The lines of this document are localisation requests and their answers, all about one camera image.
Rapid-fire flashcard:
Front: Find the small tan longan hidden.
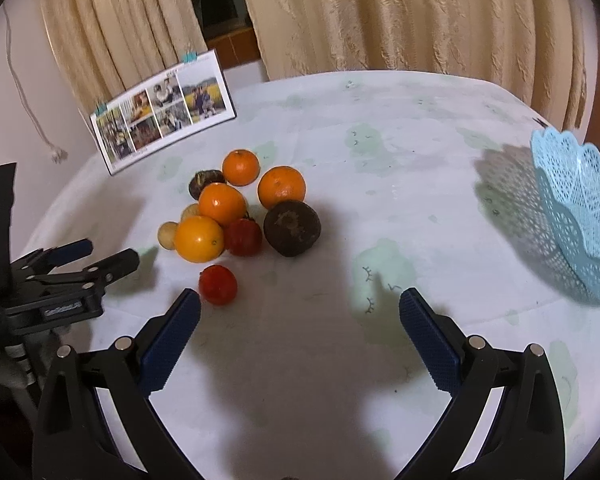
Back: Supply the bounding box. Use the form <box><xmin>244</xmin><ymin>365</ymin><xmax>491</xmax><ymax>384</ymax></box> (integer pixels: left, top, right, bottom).
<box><xmin>181</xmin><ymin>204</ymin><xmax>199</xmax><ymax>221</ymax></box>

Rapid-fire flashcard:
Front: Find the teal binder clip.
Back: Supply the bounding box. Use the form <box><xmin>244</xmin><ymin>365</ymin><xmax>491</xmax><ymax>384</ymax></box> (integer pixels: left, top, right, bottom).
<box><xmin>181</xmin><ymin>51</ymin><xmax>198</xmax><ymax>64</ymax></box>
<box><xmin>95</xmin><ymin>102</ymin><xmax>107</xmax><ymax>116</ymax></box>

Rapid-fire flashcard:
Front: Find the orange front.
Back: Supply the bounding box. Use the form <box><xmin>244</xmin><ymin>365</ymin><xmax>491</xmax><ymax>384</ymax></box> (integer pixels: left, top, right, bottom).
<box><xmin>173</xmin><ymin>216</ymin><xmax>224</xmax><ymax>263</ymax></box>

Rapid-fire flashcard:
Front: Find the small dark brown fruit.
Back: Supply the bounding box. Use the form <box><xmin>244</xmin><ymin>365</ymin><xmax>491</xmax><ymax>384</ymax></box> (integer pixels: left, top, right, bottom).
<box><xmin>188</xmin><ymin>169</ymin><xmax>226</xmax><ymax>200</ymax></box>

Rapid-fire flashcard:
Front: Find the large dark brown fruit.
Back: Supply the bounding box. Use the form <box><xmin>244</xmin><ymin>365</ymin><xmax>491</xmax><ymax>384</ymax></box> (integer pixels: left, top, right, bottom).
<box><xmin>263</xmin><ymin>200</ymin><xmax>322</xmax><ymax>258</ymax></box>

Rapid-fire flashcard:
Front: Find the beige curtain left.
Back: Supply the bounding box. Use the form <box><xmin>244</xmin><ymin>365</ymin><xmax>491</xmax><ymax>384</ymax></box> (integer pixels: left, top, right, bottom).
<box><xmin>41</xmin><ymin>0</ymin><xmax>207</xmax><ymax>116</ymax></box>

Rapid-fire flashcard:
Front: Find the white patterned bed sheet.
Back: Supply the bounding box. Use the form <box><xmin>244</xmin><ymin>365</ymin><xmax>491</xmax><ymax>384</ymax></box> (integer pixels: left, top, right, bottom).
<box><xmin>29</xmin><ymin>72</ymin><xmax>600</xmax><ymax>479</ymax></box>

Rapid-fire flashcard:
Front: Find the red fruit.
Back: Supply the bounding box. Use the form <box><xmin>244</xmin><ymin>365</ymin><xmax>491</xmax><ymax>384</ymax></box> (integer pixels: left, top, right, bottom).
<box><xmin>198</xmin><ymin>264</ymin><xmax>238</xmax><ymax>307</ymax></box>
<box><xmin>224</xmin><ymin>218</ymin><xmax>263</xmax><ymax>257</ymax></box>

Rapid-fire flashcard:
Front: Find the red fruit front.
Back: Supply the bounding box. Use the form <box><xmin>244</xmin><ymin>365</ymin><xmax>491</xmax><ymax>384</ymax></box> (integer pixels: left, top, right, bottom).
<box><xmin>198</xmin><ymin>264</ymin><xmax>238</xmax><ymax>307</ymax></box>

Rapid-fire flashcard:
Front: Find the white cable with plug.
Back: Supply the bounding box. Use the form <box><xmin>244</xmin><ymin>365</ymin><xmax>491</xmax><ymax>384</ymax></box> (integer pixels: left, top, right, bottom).
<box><xmin>2</xmin><ymin>3</ymin><xmax>69</xmax><ymax>164</ymax></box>

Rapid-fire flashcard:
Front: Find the photo collage card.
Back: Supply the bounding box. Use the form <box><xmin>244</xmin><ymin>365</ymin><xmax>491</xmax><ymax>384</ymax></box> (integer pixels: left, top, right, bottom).
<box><xmin>90</xmin><ymin>50</ymin><xmax>236</xmax><ymax>176</ymax></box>

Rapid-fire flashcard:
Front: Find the teal binder clip right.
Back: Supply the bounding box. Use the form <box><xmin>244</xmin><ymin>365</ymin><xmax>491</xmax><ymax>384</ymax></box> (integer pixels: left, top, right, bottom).
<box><xmin>181</xmin><ymin>51</ymin><xmax>198</xmax><ymax>64</ymax></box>

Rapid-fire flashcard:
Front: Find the beige curtain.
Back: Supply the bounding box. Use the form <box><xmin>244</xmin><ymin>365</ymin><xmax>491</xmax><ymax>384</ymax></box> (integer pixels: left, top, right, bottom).
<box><xmin>41</xmin><ymin>0</ymin><xmax>207</xmax><ymax>116</ymax></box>
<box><xmin>246</xmin><ymin>0</ymin><xmax>586</xmax><ymax>129</ymax></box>

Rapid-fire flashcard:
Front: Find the orange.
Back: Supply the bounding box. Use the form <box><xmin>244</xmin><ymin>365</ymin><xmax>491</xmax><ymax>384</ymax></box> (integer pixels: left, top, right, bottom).
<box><xmin>173</xmin><ymin>216</ymin><xmax>224</xmax><ymax>263</ymax></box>
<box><xmin>222</xmin><ymin>148</ymin><xmax>260</xmax><ymax>186</ymax></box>
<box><xmin>258</xmin><ymin>166</ymin><xmax>306</xmax><ymax>209</ymax></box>
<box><xmin>198</xmin><ymin>183</ymin><xmax>247</xmax><ymax>226</ymax></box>

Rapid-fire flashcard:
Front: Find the small tan longan left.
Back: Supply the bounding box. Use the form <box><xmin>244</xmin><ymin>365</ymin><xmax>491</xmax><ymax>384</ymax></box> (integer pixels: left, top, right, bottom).
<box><xmin>157</xmin><ymin>221</ymin><xmax>178</xmax><ymax>250</ymax></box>

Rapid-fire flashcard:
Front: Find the beige curtain right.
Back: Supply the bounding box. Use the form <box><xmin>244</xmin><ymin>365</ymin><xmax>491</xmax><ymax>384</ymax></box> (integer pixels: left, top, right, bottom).
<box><xmin>246</xmin><ymin>0</ymin><xmax>586</xmax><ymax>129</ymax></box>

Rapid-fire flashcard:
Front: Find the light blue lace basket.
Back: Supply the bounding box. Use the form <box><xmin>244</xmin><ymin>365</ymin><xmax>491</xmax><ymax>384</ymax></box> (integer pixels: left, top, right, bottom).
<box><xmin>530</xmin><ymin>127</ymin><xmax>600</xmax><ymax>301</ymax></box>

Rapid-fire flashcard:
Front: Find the teal binder clip left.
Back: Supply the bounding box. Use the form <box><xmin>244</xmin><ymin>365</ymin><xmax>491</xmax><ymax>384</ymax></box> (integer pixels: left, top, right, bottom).
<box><xmin>95</xmin><ymin>102</ymin><xmax>107</xmax><ymax>116</ymax></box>

